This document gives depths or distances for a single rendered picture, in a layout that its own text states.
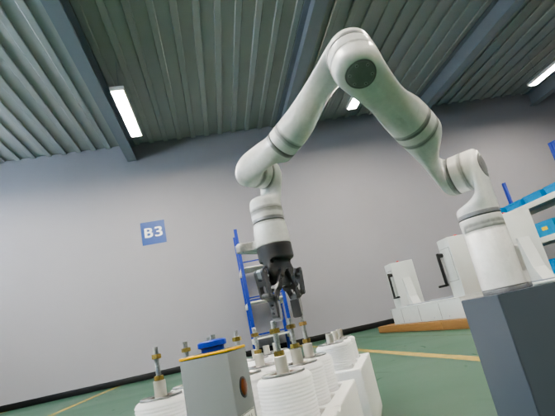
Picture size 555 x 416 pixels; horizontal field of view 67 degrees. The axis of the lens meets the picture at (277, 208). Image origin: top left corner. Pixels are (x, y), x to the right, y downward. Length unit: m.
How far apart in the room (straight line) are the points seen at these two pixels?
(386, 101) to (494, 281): 0.45
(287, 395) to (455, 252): 3.53
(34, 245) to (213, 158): 3.30
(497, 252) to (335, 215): 6.76
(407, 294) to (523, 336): 4.44
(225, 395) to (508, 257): 0.68
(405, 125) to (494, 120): 9.07
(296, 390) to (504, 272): 0.52
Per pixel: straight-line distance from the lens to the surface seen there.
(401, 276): 5.43
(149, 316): 7.25
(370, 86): 0.80
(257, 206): 0.89
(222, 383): 0.58
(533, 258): 3.58
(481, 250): 1.02
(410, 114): 0.87
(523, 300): 1.00
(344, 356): 1.28
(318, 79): 0.86
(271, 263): 0.86
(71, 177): 8.10
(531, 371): 0.99
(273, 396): 0.73
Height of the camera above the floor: 0.33
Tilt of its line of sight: 16 degrees up
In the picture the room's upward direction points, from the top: 12 degrees counter-clockwise
